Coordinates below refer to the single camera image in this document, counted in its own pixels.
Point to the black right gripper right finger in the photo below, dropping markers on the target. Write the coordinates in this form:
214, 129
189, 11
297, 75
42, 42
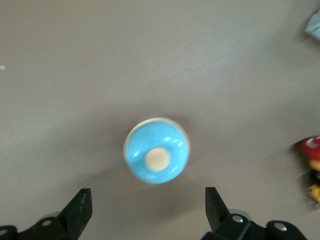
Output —
217, 215

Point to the blue bell beige button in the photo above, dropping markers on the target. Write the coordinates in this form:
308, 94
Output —
150, 140

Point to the red yellow black pushbutton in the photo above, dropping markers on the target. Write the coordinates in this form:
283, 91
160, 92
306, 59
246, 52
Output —
312, 147

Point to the white circuit breaker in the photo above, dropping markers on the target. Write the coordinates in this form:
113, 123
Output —
313, 26

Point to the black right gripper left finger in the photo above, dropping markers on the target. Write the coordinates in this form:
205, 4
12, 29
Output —
77, 212

